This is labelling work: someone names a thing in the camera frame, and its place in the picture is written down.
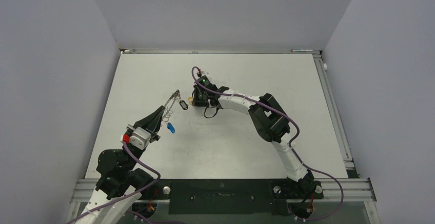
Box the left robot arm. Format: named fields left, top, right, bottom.
left=70, top=106, right=166, bottom=223

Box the aluminium frame rail right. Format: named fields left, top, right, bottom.
left=313, top=52, right=355, bottom=170

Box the aluminium frame rail front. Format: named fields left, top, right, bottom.
left=69, top=177, right=377, bottom=203

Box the key with blue tag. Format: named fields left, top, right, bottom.
left=167, top=122, right=176, bottom=134

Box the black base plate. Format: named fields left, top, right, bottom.
left=139, top=178, right=322, bottom=215

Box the aluminium frame rail back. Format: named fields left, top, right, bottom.
left=120, top=49, right=322, bottom=55

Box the aluminium frame rail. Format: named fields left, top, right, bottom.
left=120, top=49, right=322, bottom=55
left=313, top=52, right=355, bottom=170
left=69, top=177, right=377, bottom=203

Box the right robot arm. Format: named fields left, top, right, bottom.
left=192, top=75, right=316, bottom=197

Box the red white marker pen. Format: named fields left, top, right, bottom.
left=291, top=49, right=313, bottom=53

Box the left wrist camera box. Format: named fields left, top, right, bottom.
left=121, top=124, right=152, bottom=151

